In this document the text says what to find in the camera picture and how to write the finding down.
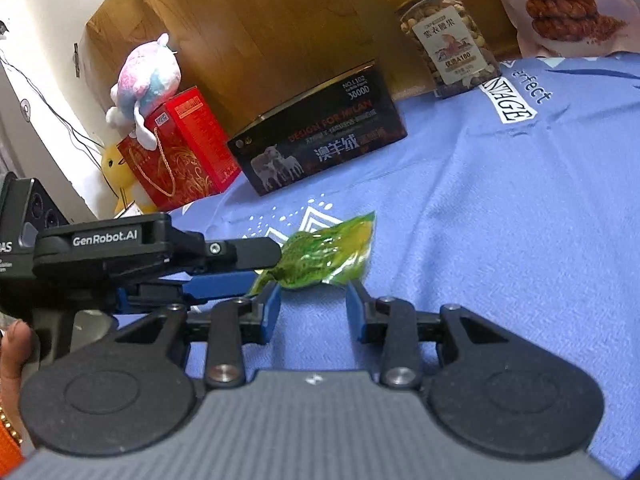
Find pink and blue plush toy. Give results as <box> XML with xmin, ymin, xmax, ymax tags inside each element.
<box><xmin>105</xmin><ymin>32</ymin><xmax>180</xmax><ymax>149</ymax></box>

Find blue printed cloth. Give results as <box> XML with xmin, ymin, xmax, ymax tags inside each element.
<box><xmin>114</xmin><ymin>52</ymin><xmax>640</xmax><ymax>480</ymax></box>

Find green translucent snack packet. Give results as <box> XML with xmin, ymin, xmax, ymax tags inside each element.
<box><xmin>247</xmin><ymin>211</ymin><xmax>377</xmax><ymax>297</ymax></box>

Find black wall cables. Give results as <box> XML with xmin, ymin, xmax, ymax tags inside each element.
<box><xmin>0</xmin><ymin>52</ymin><xmax>109</xmax><ymax>152</ymax></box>

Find beaded bracelet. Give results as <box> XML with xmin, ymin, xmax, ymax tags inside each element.
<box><xmin>0</xmin><ymin>404</ymin><xmax>24</xmax><ymax>447</ymax></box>

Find clear nut jar gold lid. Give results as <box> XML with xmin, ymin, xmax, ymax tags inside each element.
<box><xmin>390</xmin><ymin>0</ymin><xmax>499</xmax><ymax>99</ymax></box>

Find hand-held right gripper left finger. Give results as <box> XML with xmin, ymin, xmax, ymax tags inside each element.
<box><xmin>112</xmin><ymin>282</ymin><xmax>282</xmax><ymax>389</ymax></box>

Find yellow plush duck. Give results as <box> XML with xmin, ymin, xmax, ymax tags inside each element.
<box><xmin>100</xmin><ymin>142</ymin><xmax>161</xmax><ymax>216</ymax></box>

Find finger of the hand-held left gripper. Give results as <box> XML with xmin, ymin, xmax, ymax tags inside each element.
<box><xmin>117</xmin><ymin>271</ymin><xmax>264</xmax><ymax>312</ymax></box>
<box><xmin>170</xmin><ymin>230</ymin><xmax>282</xmax><ymax>282</ymax></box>

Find wooden board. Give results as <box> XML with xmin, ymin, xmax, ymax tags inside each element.
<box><xmin>85</xmin><ymin>0</ymin><xmax>441</xmax><ymax>137</ymax></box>

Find black printed carton box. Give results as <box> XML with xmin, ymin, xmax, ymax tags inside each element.
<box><xmin>227</xmin><ymin>58</ymin><xmax>408</xmax><ymax>196</ymax></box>

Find person's left hand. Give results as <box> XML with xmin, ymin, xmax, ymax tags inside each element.
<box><xmin>0</xmin><ymin>320</ymin><xmax>37</xmax><ymax>411</ymax></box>

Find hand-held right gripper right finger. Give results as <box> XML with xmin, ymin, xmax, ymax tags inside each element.
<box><xmin>346</xmin><ymin>280</ymin><xmax>507</xmax><ymax>390</ymax></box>

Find red gift box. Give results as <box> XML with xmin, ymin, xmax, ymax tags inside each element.
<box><xmin>117</xmin><ymin>87</ymin><xmax>241</xmax><ymax>212</ymax></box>

